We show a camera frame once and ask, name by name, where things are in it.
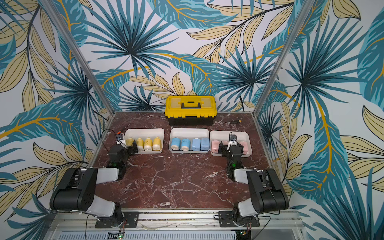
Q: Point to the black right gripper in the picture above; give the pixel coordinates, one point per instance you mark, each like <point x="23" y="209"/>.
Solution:
<point x="229" y="147"/>

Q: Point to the blue pencil sharpener bottom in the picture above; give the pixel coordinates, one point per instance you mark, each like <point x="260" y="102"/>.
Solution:
<point x="196" y="144"/>

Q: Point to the yellow pencil sharpener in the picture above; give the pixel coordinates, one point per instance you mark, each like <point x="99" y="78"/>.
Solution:
<point x="140" y="144"/>
<point x="157" y="144"/>
<point x="148" y="144"/>
<point x="129" y="142"/>

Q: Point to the white storage tray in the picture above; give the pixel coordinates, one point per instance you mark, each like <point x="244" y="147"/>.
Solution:
<point x="144" y="134"/>
<point x="224" y="136"/>
<point x="189" y="133"/>

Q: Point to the yellow black toolbox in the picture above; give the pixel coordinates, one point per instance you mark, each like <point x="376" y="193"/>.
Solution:
<point x="191" y="110"/>

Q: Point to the red black screwdriver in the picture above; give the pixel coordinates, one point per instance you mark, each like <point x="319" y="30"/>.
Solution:
<point x="123" y="130"/>

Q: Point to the blue pencil sharpener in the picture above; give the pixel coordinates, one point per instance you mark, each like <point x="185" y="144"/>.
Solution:
<point x="196" y="144"/>
<point x="175" y="144"/>
<point x="185" y="145"/>
<point x="205" y="144"/>

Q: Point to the white middle storage tray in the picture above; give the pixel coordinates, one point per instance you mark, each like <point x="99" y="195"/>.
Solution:
<point x="189" y="133"/>

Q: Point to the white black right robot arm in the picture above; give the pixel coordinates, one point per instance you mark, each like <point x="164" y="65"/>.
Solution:
<point x="266" y="190"/>

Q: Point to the white left storage tray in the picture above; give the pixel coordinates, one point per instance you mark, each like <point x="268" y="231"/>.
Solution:
<point x="144" y="134"/>

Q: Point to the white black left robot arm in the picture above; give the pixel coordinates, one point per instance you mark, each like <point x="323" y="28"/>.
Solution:
<point x="76" y="191"/>

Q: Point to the white right storage tray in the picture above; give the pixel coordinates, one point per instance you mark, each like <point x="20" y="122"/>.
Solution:
<point x="224" y="136"/>

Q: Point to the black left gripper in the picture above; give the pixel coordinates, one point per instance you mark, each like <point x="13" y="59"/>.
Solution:
<point x="135" y="146"/>

